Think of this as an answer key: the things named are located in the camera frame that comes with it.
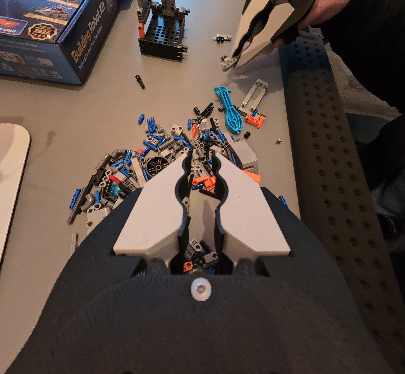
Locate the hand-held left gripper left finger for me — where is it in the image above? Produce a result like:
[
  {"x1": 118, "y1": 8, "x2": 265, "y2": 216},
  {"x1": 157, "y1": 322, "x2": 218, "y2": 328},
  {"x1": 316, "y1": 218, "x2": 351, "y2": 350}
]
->
[{"x1": 113, "y1": 154, "x2": 192, "y2": 273}]

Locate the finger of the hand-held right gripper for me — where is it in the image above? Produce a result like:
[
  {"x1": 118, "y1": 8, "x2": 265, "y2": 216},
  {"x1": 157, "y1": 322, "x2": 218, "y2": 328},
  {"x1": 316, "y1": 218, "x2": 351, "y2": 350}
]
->
[
  {"x1": 233, "y1": 0, "x2": 298, "y2": 70},
  {"x1": 229, "y1": 0, "x2": 276, "y2": 61}
]

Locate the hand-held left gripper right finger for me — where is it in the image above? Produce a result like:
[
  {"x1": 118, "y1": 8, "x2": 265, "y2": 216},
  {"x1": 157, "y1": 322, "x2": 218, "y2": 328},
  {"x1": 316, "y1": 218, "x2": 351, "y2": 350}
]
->
[{"x1": 214, "y1": 156, "x2": 292, "y2": 274}]

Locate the pile of plastic building pieces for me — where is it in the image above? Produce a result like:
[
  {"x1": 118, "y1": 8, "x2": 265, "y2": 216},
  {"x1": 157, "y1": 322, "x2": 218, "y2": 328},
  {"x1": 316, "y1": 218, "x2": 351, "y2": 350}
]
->
[{"x1": 67, "y1": 102, "x2": 263, "y2": 270}]

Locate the orange connector piece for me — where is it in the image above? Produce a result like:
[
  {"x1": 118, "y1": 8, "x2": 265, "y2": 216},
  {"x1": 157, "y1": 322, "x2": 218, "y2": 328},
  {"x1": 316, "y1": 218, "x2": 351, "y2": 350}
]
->
[{"x1": 192, "y1": 175, "x2": 217, "y2": 192}]

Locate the turquoise connector piece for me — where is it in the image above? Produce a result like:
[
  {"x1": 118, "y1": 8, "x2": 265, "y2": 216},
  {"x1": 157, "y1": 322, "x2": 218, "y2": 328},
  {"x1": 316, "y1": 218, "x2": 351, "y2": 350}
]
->
[{"x1": 213, "y1": 86, "x2": 244, "y2": 135}]

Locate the person's right forearm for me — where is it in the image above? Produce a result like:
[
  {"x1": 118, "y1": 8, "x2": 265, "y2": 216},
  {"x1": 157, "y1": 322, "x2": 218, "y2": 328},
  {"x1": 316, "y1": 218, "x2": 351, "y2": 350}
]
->
[{"x1": 313, "y1": 0, "x2": 405, "y2": 112}]

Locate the black spoked wheel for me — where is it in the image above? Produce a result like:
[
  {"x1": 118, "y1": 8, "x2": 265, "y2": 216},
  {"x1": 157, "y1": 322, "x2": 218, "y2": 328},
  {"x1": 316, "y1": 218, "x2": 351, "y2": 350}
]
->
[{"x1": 144, "y1": 151, "x2": 174, "y2": 182}]

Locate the white panel piece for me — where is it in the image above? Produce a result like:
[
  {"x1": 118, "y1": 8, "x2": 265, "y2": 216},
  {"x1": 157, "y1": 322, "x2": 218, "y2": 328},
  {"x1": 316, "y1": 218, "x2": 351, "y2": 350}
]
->
[{"x1": 233, "y1": 140, "x2": 259, "y2": 167}]

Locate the small black machine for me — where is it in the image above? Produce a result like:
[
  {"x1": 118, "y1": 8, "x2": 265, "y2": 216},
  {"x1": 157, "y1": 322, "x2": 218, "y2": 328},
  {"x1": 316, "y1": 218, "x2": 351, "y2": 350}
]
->
[{"x1": 136, "y1": 0, "x2": 190, "y2": 62}]

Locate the white book stand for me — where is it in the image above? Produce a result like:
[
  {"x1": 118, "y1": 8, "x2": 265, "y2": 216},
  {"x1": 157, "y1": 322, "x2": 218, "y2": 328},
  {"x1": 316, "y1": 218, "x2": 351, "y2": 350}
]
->
[{"x1": 0, "y1": 124, "x2": 31, "y2": 264}]

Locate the blue cardboard kit box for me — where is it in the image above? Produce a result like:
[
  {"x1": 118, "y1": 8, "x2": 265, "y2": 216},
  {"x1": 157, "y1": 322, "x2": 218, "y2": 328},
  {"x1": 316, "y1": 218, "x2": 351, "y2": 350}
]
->
[{"x1": 0, "y1": 0, "x2": 119, "y2": 85}]

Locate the grey frame with orange bracket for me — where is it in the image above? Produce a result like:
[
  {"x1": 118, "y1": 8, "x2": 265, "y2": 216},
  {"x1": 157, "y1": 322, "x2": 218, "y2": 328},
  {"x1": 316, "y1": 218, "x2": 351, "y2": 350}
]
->
[{"x1": 239, "y1": 79, "x2": 269, "y2": 129}]

